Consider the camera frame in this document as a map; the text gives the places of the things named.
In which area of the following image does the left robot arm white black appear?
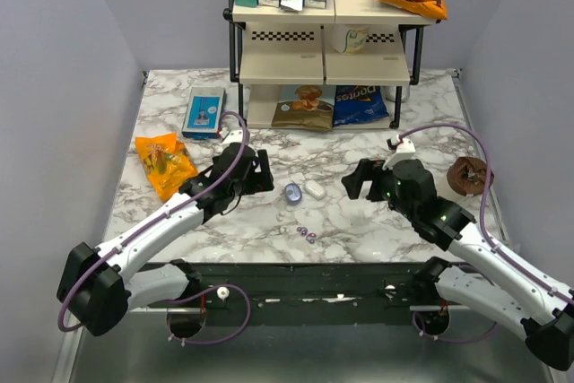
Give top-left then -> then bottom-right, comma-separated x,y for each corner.
57,143 -> 274,336

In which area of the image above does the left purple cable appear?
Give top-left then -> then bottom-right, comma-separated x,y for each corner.
57,110 -> 252,347

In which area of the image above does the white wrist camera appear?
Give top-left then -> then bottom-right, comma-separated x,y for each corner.
383,135 -> 416,170
221,129 -> 244,146

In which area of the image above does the orange candy bag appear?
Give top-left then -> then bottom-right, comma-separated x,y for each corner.
135,133 -> 198,203

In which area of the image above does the purple cable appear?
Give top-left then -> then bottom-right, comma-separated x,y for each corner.
397,122 -> 574,344
57,110 -> 252,347

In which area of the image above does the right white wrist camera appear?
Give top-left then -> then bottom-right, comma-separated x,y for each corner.
383,135 -> 416,170

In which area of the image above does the blue razor box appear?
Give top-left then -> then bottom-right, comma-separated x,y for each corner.
181,86 -> 226,140

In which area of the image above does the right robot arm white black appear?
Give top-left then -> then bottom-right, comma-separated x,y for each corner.
342,159 -> 573,371

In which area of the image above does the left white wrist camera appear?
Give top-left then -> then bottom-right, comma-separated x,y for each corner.
221,129 -> 244,146

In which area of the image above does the white yogurt cup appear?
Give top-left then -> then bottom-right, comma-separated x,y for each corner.
330,24 -> 369,55

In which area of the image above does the gold brown snack bag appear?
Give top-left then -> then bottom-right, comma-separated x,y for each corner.
271,84 -> 336,131

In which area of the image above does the lavender earbud charging case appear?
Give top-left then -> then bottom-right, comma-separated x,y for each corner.
283,183 -> 302,205

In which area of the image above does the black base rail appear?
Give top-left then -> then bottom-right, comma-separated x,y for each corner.
134,261 -> 467,328

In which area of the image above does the blue Doritos bag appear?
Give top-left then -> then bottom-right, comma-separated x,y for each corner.
333,85 -> 389,126

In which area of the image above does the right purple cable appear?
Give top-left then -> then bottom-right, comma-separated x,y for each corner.
397,122 -> 574,344

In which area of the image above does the beige black shelf rack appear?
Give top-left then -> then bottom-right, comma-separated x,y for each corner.
222,0 -> 433,129

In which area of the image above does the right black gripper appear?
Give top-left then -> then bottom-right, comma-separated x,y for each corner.
341,157 -> 417,222

